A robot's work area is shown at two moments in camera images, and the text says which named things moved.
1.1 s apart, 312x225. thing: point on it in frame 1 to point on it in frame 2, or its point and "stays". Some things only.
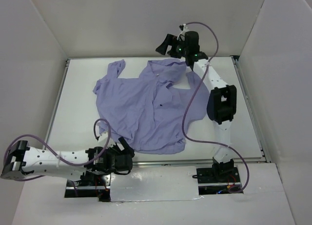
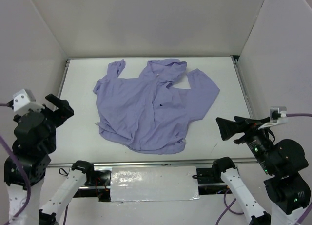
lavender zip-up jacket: [146, 111] stays
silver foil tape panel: [151, 183] stays
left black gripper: [119, 152] to [51, 113]
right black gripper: [172, 47] to [243, 128]
